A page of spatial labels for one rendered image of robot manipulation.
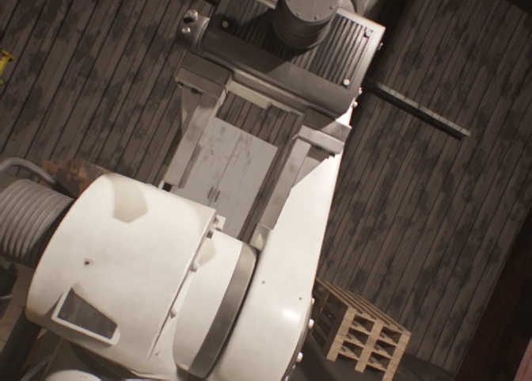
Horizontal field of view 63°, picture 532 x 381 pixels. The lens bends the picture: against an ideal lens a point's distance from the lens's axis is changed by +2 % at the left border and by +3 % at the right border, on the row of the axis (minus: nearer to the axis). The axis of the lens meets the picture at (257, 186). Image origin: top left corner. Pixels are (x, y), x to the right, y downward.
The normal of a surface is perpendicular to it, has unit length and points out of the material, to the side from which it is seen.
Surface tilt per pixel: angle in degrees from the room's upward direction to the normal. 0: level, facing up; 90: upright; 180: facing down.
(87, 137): 90
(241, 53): 90
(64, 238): 73
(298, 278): 48
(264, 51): 90
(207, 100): 90
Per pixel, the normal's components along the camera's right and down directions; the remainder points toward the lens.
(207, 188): 0.21, 0.07
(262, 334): 0.11, -0.14
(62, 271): -0.05, 0.06
